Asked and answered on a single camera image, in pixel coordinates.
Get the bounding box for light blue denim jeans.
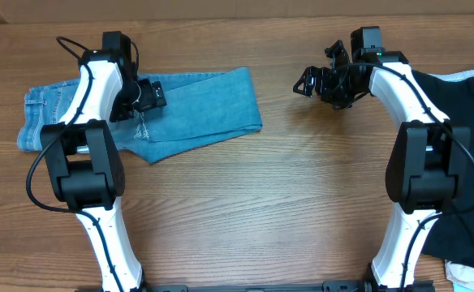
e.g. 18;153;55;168
17;67;263;163

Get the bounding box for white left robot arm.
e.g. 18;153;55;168
37;31;144;291

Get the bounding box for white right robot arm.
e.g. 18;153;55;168
293;26;473;291

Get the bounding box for white cloth under black garment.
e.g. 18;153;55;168
431;69;474;82

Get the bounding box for black folded garment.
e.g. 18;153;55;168
411;69;474;275

